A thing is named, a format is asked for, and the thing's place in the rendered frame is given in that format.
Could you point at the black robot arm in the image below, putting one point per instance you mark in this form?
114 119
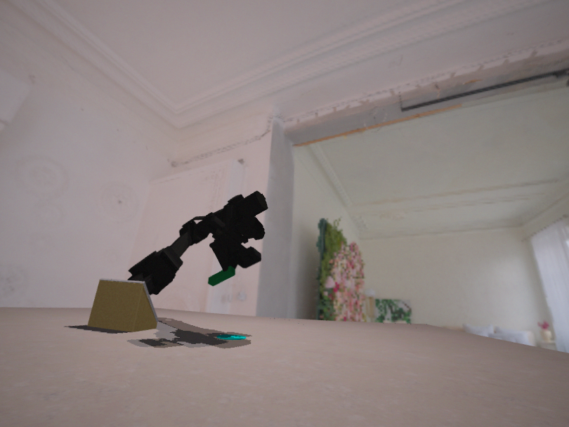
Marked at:
159 268

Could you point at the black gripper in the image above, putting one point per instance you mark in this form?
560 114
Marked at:
227 244

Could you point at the dark green rectangular post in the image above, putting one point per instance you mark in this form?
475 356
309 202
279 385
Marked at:
221 276

